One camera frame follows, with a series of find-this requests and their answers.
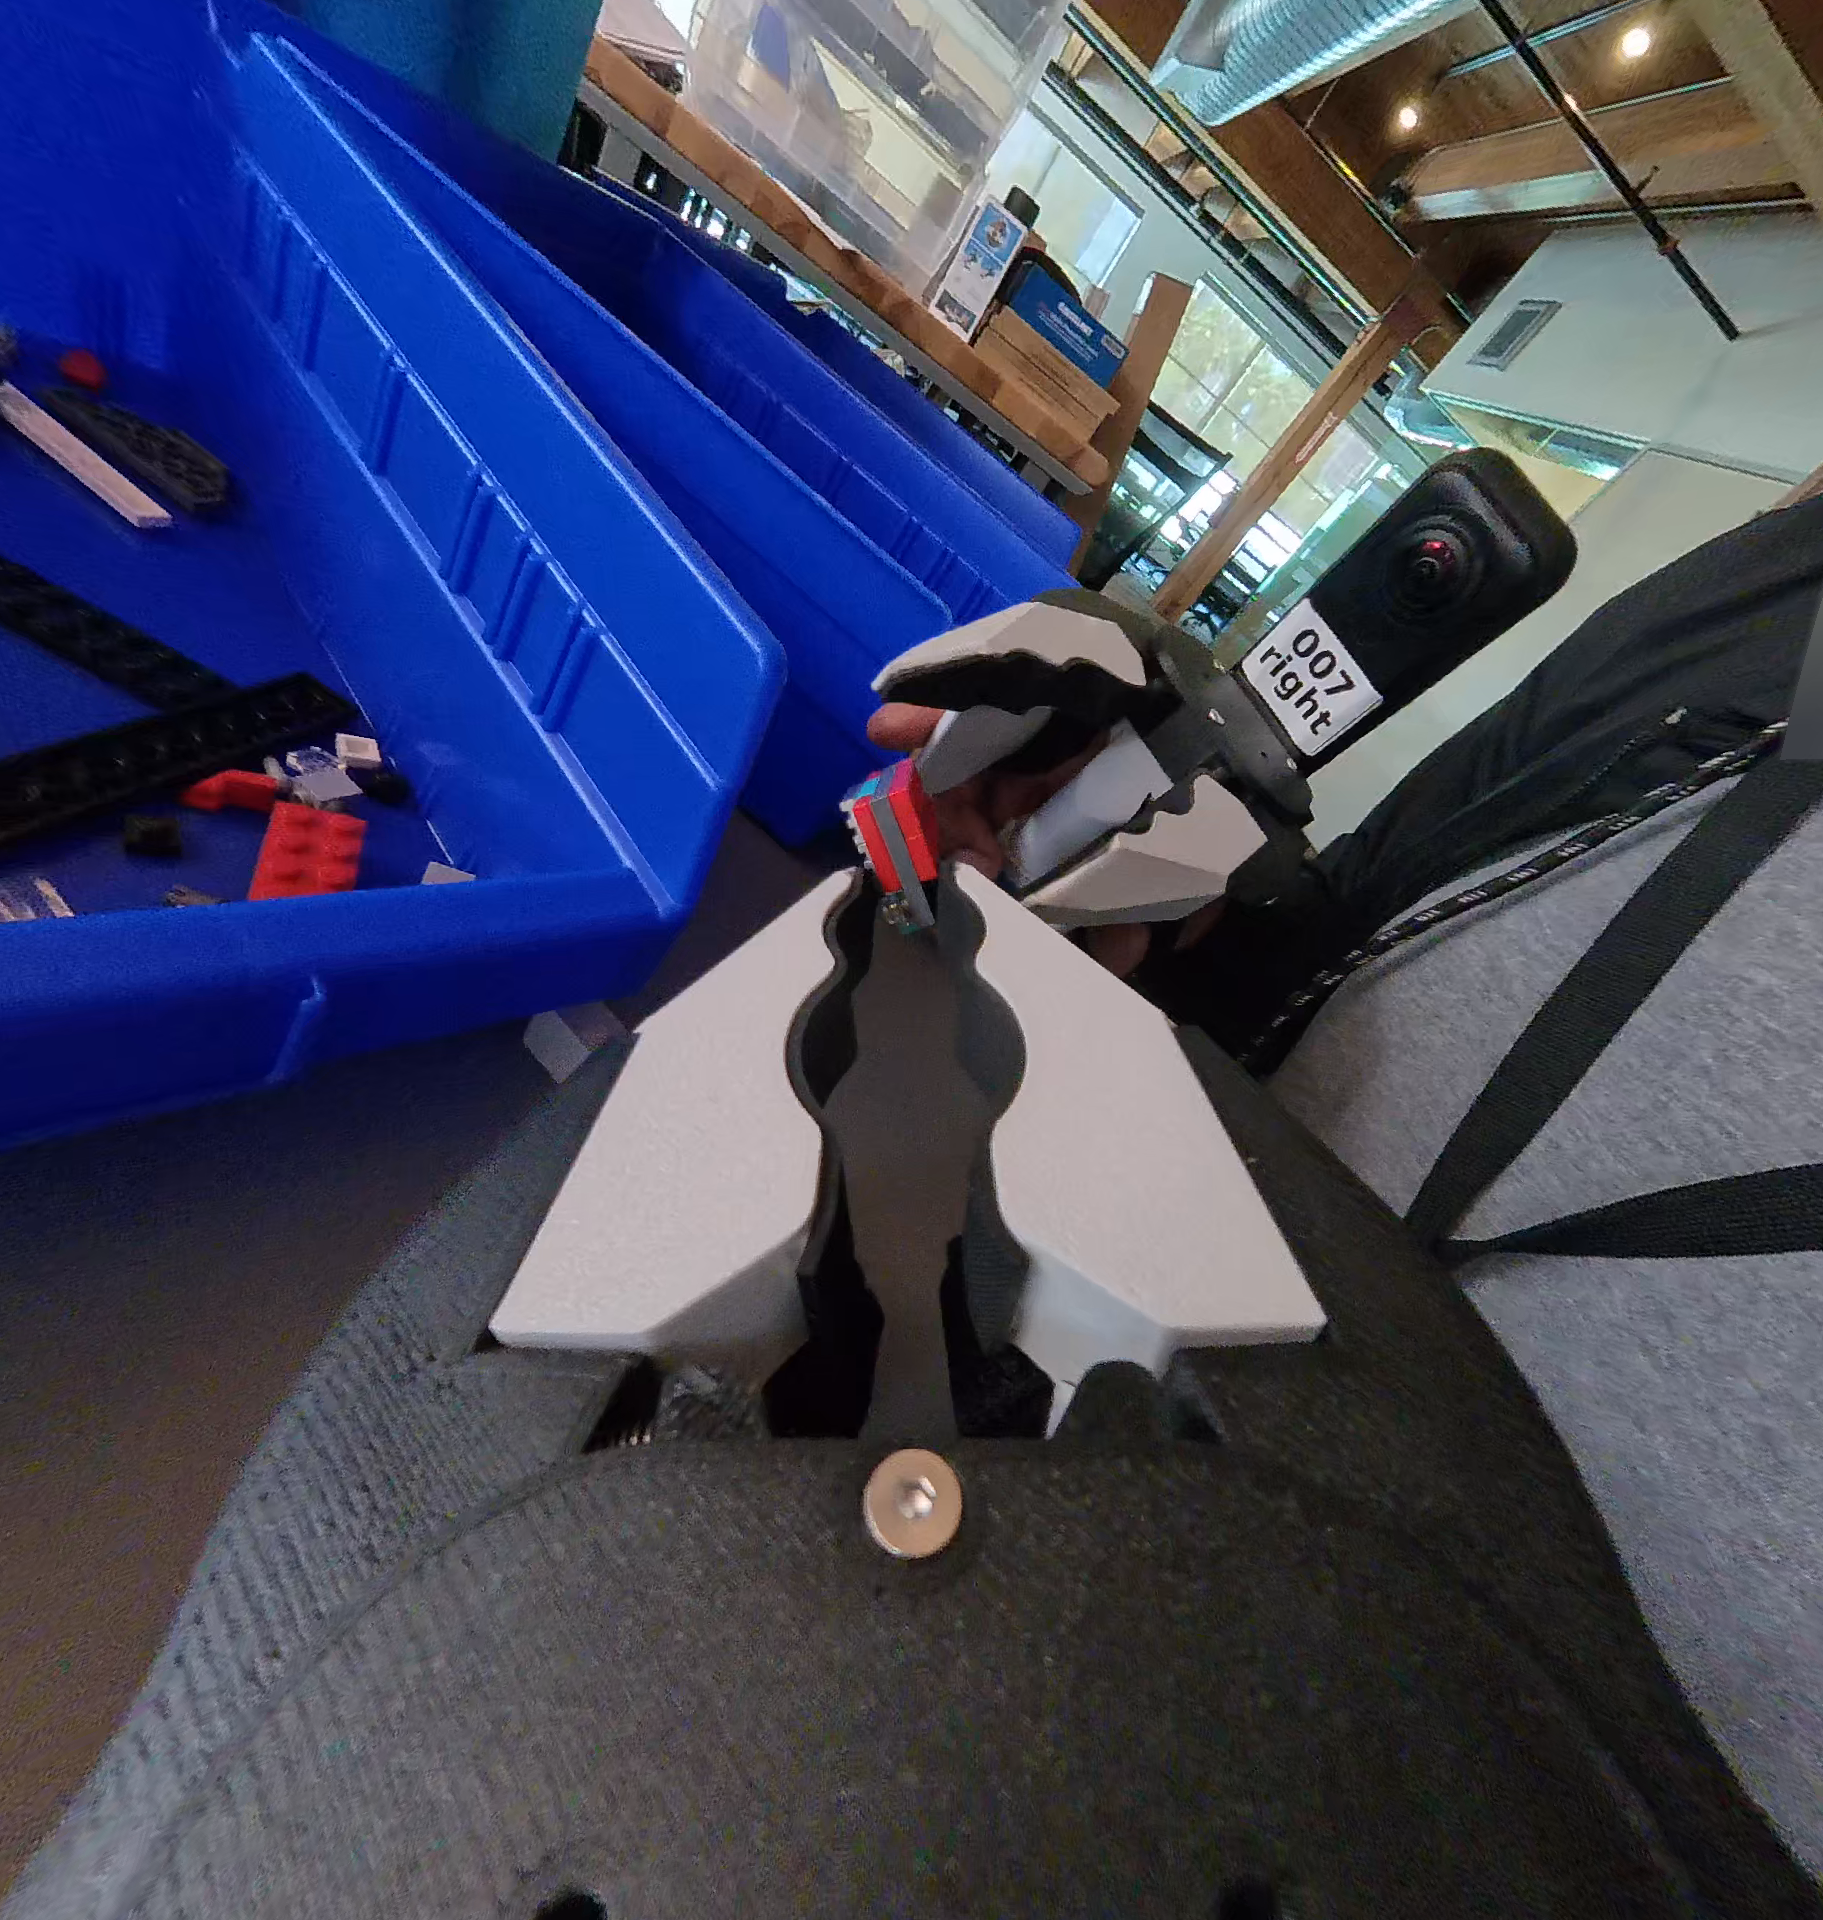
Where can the person's right hand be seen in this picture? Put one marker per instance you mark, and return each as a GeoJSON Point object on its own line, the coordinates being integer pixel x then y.
{"type": "Point", "coordinates": [978, 825]}

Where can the light blue foam bag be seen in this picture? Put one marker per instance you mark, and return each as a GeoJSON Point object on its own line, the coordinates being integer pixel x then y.
{"type": "Point", "coordinates": [460, 60]}

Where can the wooden table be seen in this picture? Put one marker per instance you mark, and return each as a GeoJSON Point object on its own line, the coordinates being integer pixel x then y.
{"type": "Point", "coordinates": [852, 285]}

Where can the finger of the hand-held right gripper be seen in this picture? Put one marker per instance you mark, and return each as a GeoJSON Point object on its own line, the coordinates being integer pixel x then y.
{"type": "Point", "coordinates": [1002, 652]}
{"type": "Point", "coordinates": [1152, 871]}

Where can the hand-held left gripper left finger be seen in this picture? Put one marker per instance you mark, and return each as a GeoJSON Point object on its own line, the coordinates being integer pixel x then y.
{"type": "Point", "coordinates": [656, 1185]}

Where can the light grey block brick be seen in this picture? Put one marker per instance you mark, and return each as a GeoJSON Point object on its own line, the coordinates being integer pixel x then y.
{"type": "Point", "coordinates": [574, 1038]}

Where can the wooden box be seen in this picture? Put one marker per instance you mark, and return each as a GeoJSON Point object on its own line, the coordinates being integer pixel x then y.
{"type": "Point", "coordinates": [1046, 383]}

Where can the cardboard sheet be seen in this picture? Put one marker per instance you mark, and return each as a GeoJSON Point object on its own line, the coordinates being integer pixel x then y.
{"type": "Point", "coordinates": [1144, 391]}

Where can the red and teal brick assembly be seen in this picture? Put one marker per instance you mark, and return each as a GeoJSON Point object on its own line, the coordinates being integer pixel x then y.
{"type": "Point", "coordinates": [900, 833]}

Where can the small printed card box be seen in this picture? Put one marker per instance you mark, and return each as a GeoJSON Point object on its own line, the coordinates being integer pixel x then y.
{"type": "Point", "coordinates": [978, 267]}

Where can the pile of loose toy bricks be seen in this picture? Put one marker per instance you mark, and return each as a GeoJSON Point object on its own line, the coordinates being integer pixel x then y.
{"type": "Point", "coordinates": [131, 721]}

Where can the person's right forearm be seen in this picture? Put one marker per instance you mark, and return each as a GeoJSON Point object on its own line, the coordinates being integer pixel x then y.
{"type": "Point", "coordinates": [1526, 721]}

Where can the blue cardboard box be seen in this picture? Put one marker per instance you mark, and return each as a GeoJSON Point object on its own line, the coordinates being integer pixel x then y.
{"type": "Point", "coordinates": [1068, 322]}

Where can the clear plastic drawer organiser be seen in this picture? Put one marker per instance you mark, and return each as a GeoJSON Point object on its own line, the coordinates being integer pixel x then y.
{"type": "Point", "coordinates": [882, 104]}

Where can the person's grey sweatshirt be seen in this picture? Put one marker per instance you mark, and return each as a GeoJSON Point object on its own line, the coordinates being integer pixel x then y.
{"type": "Point", "coordinates": [1676, 1351]}

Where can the silver air duct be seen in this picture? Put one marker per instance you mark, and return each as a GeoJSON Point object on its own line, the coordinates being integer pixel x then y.
{"type": "Point", "coordinates": [1272, 44]}

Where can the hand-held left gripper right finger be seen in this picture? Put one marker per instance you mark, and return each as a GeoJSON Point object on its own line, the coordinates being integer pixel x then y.
{"type": "Point", "coordinates": [1152, 1185]}

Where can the grey desk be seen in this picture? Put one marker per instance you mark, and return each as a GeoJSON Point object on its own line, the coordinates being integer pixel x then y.
{"type": "Point", "coordinates": [176, 1274]}

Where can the blue plastic bin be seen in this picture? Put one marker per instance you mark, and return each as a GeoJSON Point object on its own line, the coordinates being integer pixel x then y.
{"type": "Point", "coordinates": [400, 601]}
{"type": "Point", "coordinates": [986, 494]}
{"type": "Point", "coordinates": [852, 601]}

